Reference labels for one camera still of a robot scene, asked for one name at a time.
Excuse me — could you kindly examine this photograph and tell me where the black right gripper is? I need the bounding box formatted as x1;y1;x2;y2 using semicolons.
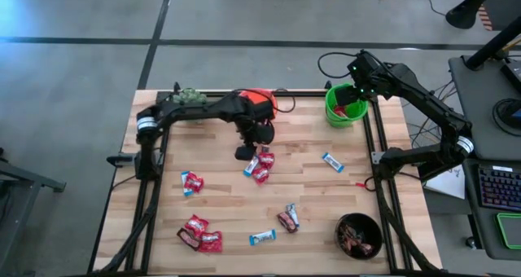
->
334;51;386;107

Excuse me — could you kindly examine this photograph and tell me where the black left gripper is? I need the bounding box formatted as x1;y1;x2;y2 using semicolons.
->
234;117;274;161

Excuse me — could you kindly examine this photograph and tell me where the blue white candy bar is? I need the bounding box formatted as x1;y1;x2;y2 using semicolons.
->
181;170;195;197
322;152;345;174
243;155;261;178
286;203;300;229
249;229;278;246

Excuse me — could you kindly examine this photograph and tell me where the candy pile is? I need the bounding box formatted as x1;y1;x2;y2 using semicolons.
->
339;223;353;244

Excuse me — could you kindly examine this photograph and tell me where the green plastic bucket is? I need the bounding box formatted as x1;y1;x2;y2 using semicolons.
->
324;83;370;130

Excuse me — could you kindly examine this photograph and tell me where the orange plastic bucket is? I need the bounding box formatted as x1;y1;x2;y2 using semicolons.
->
239;88;278;119

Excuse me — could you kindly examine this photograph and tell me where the small artificial green plant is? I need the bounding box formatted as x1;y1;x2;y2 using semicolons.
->
173;87;208;105

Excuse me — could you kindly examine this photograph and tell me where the black desk support bar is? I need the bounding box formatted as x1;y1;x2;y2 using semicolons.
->
418;150;476;183

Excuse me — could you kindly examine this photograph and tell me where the grey desk top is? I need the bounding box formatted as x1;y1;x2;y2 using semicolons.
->
448;55;521;162

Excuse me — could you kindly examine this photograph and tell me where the black table clamp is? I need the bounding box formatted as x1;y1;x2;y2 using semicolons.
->
106;155;135;168

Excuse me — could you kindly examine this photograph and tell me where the white paper sheet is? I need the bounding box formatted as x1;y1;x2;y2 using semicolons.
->
422;165;466;200

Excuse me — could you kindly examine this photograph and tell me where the black plastic bucket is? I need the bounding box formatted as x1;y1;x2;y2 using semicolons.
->
334;211;384;261

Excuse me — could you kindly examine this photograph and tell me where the black slanted pole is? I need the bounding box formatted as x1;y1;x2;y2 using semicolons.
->
463;15;521;71

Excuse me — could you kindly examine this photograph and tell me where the black orange striped mat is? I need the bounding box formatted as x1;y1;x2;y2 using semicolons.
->
466;0;496;32

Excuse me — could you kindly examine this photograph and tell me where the black round stand base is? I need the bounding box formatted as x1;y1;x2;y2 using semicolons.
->
492;98;521;130

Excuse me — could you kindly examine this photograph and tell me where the black backlit keyboard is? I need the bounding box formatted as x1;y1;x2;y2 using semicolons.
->
478;165;521;212

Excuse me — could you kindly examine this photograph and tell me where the grey desk shelf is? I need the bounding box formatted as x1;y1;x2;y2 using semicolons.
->
462;158;521;262

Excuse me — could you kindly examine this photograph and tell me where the black pad with green edge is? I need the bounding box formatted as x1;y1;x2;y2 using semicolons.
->
495;212;521;250

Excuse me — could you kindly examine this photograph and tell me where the black aluminium rig frame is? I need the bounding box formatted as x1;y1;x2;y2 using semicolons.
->
87;81;443;276

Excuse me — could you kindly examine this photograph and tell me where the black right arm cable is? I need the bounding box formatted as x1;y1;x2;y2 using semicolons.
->
317;51;355;79

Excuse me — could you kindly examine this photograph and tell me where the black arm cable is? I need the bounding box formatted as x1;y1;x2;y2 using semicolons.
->
317;51;355;79
234;88;296;114

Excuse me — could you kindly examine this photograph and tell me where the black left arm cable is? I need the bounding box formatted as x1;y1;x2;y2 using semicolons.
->
234;88;296;114

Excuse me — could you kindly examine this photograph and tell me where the black cable bundle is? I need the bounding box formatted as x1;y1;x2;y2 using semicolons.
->
401;80;470;146

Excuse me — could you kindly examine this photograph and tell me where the black floor stand post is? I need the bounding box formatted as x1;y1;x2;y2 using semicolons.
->
445;0;501;29

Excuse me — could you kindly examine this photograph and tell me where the grey metal workbench frame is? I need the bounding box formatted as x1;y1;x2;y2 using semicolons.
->
0;146;67;277

